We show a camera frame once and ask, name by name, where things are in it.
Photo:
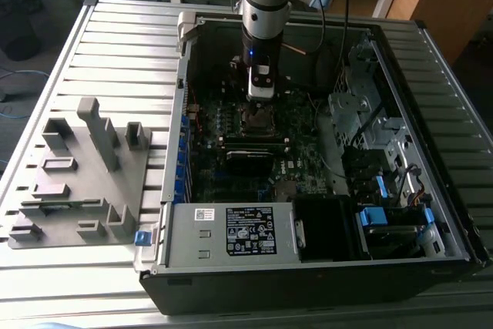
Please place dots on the silver CPU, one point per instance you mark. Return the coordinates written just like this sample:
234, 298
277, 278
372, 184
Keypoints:
262, 121

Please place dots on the CPU socket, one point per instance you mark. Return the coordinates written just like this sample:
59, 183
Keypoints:
258, 135

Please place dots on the black RAM slot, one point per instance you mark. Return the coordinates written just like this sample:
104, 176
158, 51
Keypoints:
254, 138
256, 146

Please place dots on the silver metal disk bay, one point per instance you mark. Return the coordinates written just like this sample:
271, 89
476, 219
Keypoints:
346, 105

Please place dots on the black graphics card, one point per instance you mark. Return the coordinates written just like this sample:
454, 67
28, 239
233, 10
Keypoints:
248, 165

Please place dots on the green motherboard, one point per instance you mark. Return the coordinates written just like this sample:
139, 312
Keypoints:
304, 159

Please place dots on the square chipset heatsink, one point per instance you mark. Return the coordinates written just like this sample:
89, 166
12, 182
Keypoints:
286, 189

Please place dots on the small blue plastic clip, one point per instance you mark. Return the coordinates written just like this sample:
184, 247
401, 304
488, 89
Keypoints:
380, 186

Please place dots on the wooden cabinet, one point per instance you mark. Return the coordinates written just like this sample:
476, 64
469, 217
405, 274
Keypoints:
454, 5

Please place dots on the blue disk carrier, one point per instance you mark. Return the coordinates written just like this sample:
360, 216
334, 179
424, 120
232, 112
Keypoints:
371, 215

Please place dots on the silver power supply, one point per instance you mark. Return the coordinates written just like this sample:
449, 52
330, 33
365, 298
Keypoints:
192, 244

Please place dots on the grey parts rack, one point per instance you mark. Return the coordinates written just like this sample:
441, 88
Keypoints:
88, 186

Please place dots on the blue case latch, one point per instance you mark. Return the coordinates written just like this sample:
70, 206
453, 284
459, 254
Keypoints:
142, 238

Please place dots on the black hard disk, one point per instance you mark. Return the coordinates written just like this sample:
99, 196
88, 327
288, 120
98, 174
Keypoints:
393, 234

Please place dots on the green RAM stick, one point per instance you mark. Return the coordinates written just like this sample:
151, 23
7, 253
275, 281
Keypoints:
75, 205

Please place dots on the black PC case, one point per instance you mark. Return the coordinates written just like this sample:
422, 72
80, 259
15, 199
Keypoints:
308, 290

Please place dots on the pale blue object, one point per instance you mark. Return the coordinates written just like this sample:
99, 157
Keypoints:
54, 326

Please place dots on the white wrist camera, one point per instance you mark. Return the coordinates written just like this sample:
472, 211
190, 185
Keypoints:
262, 90

